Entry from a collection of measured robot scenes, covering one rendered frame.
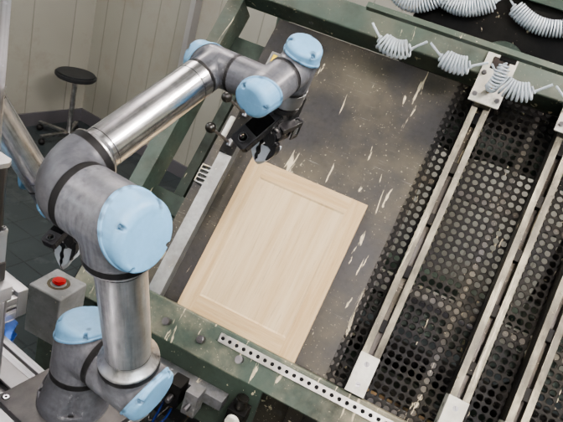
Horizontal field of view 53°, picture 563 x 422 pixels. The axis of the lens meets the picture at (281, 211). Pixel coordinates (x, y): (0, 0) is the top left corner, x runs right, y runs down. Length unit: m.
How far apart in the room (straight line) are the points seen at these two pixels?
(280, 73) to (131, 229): 0.43
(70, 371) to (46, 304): 0.65
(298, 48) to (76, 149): 0.45
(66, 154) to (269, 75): 0.38
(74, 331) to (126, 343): 0.18
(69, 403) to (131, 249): 0.54
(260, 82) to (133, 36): 4.23
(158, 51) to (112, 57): 0.56
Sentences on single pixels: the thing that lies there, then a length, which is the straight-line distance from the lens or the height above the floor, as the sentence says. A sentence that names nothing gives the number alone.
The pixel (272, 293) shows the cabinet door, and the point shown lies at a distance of 1.85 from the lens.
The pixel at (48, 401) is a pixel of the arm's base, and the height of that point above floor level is 1.08.
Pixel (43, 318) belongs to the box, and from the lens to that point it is 1.89.
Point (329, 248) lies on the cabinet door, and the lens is 1.85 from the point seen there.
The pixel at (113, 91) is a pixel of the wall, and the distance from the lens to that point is 5.45.
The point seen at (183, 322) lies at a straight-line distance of 1.88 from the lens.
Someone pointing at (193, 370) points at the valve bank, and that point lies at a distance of 1.90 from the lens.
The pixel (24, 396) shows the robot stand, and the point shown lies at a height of 1.04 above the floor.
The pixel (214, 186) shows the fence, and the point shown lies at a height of 1.24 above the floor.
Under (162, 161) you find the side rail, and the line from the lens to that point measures 2.07.
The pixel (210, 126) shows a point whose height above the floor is 1.44.
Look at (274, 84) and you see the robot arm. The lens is 1.03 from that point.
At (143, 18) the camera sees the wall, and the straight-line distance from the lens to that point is 5.13.
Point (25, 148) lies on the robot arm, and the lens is 1.45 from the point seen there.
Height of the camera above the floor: 2.03
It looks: 25 degrees down
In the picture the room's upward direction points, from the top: 18 degrees clockwise
